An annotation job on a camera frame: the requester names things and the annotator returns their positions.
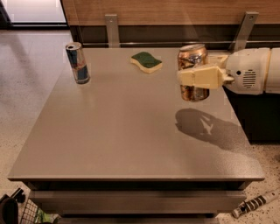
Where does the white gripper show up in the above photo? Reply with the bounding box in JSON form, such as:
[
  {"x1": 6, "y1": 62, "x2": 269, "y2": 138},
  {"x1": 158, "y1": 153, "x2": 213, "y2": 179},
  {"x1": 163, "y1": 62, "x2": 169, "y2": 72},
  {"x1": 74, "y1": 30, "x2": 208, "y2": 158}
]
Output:
[{"x1": 177, "y1": 48, "x2": 271, "y2": 95}]

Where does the black white striped tool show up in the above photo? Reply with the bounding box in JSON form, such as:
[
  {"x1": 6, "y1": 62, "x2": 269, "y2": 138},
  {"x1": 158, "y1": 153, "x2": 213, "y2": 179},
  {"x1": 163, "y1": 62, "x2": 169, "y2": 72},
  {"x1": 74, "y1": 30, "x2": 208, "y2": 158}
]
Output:
[{"x1": 232, "y1": 190, "x2": 279, "y2": 219}]

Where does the orange soda can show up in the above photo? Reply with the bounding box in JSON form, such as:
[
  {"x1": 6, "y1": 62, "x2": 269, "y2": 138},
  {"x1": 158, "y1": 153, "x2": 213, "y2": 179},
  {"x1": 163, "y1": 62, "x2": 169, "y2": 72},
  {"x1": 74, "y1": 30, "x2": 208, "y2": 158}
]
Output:
[{"x1": 178, "y1": 44, "x2": 209, "y2": 102}]

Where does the blue silver energy drink can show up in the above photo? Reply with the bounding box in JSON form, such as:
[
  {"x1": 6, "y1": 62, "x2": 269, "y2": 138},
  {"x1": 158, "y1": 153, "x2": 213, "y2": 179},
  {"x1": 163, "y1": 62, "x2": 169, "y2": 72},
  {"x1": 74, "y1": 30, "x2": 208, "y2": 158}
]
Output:
[{"x1": 66, "y1": 42, "x2": 90, "y2": 84}]

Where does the grey table drawer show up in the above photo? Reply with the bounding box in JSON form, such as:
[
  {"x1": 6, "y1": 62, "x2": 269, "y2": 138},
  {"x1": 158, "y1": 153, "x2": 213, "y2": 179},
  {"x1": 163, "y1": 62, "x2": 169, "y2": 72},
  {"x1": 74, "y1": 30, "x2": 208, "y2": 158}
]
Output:
[{"x1": 30, "y1": 191, "x2": 246, "y2": 215}]

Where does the left metal bracket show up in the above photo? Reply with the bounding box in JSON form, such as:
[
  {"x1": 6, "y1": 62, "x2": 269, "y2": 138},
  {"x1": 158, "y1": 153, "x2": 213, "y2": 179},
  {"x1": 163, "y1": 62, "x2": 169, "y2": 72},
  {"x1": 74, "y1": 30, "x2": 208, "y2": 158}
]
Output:
[{"x1": 105, "y1": 14, "x2": 120, "y2": 48}]

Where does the wooden wall panel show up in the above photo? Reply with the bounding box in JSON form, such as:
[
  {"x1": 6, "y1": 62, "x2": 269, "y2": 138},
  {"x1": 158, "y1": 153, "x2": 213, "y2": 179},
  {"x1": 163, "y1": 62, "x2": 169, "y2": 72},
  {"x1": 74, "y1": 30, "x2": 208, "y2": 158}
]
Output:
[{"x1": 61, "y1": 0, "x2": 280, "y2": 25}]

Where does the yellow green sponge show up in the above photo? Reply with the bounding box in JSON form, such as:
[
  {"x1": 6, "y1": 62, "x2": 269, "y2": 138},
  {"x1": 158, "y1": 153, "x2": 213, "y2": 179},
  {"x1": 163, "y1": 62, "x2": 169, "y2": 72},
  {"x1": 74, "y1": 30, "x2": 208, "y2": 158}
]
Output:
[{"x1": 130, "y1": 52, "x2": 163, "y2": 74}]

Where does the wire basket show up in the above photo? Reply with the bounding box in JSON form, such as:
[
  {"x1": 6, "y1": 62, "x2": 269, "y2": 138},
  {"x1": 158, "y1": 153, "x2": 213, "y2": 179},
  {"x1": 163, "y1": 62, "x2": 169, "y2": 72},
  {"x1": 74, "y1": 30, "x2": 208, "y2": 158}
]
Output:
[{"x1": 19, "y1": 199, "x2": 60, "y2": 224}]

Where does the black object on floor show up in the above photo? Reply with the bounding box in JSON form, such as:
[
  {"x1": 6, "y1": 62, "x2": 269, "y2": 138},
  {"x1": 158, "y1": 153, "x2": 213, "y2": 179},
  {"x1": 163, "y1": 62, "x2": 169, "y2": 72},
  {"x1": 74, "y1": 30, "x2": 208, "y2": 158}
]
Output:
[{"x1": 0, "y1": 188, "x2": 25, "y2": 224}]

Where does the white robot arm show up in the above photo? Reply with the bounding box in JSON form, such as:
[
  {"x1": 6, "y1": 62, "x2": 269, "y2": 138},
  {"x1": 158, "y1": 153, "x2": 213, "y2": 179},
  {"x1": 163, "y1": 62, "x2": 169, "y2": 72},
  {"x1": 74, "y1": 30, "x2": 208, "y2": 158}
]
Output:
[{"x1": 178, "y1": 47, "x2": 280, "y2": 95}]

